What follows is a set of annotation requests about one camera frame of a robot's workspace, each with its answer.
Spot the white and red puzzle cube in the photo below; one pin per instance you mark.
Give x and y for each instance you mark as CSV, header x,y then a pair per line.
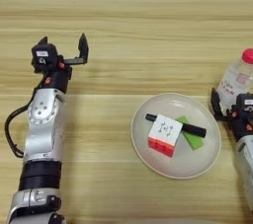
x,y
164,131

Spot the white round plate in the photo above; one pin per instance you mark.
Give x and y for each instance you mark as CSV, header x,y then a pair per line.
x,y
181,165

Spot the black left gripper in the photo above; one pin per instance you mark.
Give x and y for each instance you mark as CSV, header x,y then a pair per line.
x,y
57,81

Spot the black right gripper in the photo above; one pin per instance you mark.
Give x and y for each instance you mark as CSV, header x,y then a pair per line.
x,y
242,126

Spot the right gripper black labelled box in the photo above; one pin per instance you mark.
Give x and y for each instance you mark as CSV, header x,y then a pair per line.
x,y
245,103

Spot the clear bottle red cap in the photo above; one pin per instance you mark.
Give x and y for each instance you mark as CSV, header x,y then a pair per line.
x,y
235,83

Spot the black marker pen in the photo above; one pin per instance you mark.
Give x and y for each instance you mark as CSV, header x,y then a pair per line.
x,y
196,131

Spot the green rectangular block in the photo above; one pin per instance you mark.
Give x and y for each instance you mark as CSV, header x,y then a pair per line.
x,y
195,141

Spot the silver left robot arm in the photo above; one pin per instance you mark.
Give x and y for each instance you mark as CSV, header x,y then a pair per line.
x,y
44,135

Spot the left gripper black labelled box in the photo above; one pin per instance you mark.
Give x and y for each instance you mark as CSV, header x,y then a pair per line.
x,y
44,57

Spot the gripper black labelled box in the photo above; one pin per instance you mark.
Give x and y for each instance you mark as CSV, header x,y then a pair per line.
x,y
44,57
245,103

